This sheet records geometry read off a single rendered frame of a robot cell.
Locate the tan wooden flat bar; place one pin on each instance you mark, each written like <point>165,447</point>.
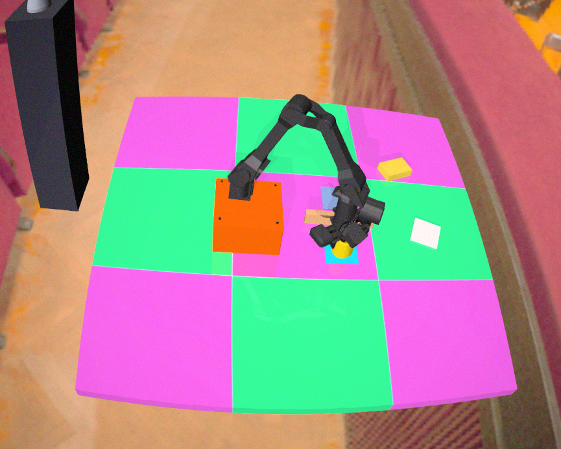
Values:
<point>319,217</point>

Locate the yellow cup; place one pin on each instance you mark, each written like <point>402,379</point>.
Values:
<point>342,250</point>

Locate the yellow rectangular block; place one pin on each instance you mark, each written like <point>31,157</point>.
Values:
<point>394,169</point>

